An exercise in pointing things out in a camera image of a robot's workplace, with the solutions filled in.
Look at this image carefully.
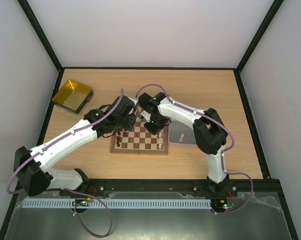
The black enclosure frame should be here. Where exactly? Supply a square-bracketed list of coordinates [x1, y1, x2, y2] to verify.
[0, 0, 298, 240]

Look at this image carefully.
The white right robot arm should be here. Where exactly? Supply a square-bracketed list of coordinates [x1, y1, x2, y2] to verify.
[137, 92, 229, 196]

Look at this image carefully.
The yellow tin lid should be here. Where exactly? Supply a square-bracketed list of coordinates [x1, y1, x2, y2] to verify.
[52, 80, 94, 115]

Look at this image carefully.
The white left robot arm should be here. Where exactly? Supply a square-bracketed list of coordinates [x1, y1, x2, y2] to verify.
[13, 95, 138, 197]

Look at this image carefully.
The slotted grey cable duct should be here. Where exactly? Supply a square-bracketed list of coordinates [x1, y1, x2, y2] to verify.
[21, 198, 211, 210]

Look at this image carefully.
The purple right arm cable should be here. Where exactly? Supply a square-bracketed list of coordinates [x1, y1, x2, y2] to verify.
[135, 83, 254, 215]

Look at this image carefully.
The pink metal tin tray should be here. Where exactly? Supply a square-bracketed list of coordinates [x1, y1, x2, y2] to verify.
[168, 118, 197, 148]

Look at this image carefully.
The wooden chess board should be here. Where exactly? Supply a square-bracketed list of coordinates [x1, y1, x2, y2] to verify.
[110, 118, 169, 155]

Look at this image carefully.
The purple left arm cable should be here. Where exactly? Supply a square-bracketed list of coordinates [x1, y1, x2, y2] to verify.
[6, 87, 114, 237]

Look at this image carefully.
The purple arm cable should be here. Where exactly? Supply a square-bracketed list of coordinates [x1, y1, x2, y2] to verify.
[135, 83, 254, 215]
[6, 87, 114, 237]

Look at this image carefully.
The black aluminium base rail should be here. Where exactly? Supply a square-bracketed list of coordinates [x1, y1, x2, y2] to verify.
[77, 178, 284, 199]

